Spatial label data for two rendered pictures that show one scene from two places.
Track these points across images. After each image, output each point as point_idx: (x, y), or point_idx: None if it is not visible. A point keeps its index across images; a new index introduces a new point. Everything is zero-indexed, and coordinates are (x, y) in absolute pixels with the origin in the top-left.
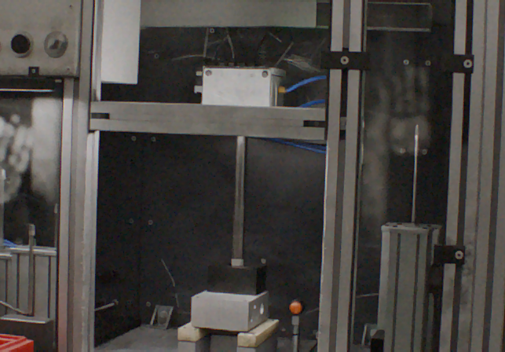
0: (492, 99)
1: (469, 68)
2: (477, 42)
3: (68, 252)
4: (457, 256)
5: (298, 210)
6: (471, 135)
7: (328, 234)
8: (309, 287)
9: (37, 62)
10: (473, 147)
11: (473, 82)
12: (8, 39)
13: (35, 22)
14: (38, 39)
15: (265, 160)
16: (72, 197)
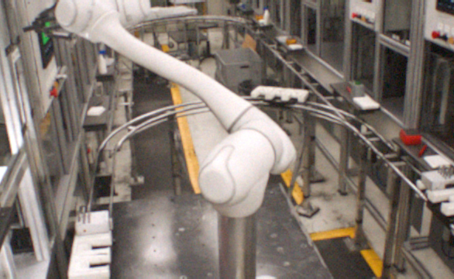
0: (36, 121)
1: (34, 113)
2: (32, 102)
3: None
4: (46, 179)
5: None
6: (38, 136)
7: (36, 198)
8: None
9: None
10: (39, 140)
11: (34, 118)
12: None
13: None
14: None
15: None
16: (11, 260)
